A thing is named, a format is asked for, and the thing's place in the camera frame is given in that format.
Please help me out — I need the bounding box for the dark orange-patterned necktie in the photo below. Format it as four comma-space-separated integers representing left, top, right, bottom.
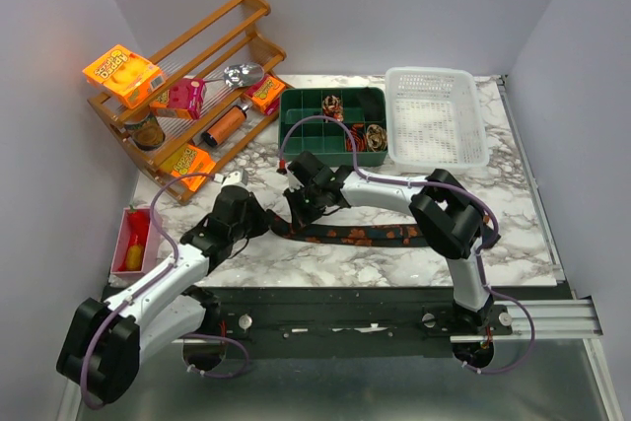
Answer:
267, 210, 428, 248

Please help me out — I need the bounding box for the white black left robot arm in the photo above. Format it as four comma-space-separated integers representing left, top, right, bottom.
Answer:
56, 184, 268, 410

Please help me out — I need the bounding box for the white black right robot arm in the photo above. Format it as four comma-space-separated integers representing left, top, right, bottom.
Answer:
285, 152, 493, 334

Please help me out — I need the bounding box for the rolled orange black tie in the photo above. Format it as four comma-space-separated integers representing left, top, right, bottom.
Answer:
345, 123, 367, 153

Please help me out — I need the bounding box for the rolled beige patterned tie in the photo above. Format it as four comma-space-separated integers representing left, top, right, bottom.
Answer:
365, 123, 387, 152

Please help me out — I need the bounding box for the lower orange sponge box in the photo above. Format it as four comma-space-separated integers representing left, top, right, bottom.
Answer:
160, 144, 216, 177

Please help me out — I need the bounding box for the rolled tie top compartment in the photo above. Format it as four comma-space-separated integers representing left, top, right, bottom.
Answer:
321, 95, 344, 121

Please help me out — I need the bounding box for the green compartment organizer tray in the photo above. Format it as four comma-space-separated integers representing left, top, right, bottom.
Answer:
278, 87, 387, 168

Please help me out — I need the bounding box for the black cloth in tray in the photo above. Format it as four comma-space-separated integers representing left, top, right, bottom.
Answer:
357, 88, 385, 121

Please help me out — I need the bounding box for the orange black bottle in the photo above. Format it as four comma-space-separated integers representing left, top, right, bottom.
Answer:
201, 105, 247, 147

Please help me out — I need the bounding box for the red toy pepper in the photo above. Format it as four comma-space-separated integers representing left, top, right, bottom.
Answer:
127, 207, 150, 242

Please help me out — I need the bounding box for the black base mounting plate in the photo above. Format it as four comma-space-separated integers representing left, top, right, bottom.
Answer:
184, 286, 513, 360

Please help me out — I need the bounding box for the pink plastic bin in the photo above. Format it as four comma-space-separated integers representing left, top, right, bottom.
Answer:
110, 207, 162, 283

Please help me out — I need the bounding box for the small orange pink box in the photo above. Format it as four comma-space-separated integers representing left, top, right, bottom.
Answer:
245, 74, 287, 115

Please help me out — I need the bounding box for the yellow toy corn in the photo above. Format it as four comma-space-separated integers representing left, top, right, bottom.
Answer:
124, 244, 144, 272

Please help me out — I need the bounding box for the food can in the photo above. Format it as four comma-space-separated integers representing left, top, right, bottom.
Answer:
124, 109, 166, 151

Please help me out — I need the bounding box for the wooden three-tier rack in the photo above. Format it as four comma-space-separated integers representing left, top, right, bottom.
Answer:
83, 0, 289, 203

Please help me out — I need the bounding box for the white plastic basket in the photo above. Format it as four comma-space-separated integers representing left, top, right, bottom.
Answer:
385, 67, 489, 174

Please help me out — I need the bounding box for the pink sponge box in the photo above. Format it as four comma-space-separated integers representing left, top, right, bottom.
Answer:
150, 78, 206, 120

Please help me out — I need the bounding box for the silver metal spoon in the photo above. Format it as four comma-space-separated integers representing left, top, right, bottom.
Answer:
204, 62, 265, 89

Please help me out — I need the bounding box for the large orange sponge box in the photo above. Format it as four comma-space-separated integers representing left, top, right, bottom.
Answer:
83, 44, 166, 109

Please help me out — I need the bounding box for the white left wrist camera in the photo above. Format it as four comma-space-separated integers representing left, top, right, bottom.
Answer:
222, 170, 248, 187

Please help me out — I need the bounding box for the aluminium frame rail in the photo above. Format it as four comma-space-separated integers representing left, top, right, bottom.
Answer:
451, 298, 605, 343

